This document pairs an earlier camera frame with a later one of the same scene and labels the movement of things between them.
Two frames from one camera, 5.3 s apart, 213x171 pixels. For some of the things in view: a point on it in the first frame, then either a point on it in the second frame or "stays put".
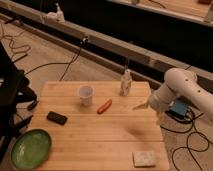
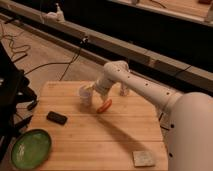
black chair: [15, 90] stays put
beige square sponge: [143, 159] stays put
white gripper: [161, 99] → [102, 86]
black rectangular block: [56, 118] stays put
